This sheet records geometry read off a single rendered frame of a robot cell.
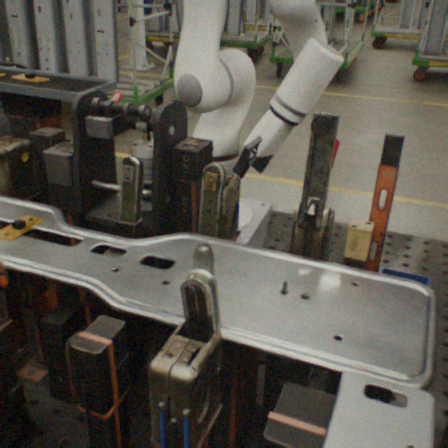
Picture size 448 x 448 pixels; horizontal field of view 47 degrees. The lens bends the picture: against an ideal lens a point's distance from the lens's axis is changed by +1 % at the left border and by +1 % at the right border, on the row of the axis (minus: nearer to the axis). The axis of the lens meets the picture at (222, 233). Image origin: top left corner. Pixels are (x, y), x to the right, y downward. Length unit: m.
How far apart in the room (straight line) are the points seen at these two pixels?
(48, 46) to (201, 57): 4.37
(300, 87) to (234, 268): 0.47
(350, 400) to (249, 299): 0.21
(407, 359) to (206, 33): 0.80
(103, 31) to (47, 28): 0.57
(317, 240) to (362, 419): 0.34
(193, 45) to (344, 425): 0.86
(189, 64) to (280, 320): 0.67
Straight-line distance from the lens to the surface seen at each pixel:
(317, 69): 1.10
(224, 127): 1.27
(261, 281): 0.76
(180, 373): 0.54
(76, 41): 5.34
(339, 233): 1.56
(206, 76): 1.16
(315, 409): 0.61
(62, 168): 1.04
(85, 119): 0.97
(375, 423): 0.58
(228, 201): 0.89
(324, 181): 0.80
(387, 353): 0.67
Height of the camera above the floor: 1.42
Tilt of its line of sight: 28 degrees down
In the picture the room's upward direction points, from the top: 1 degrees clockwise
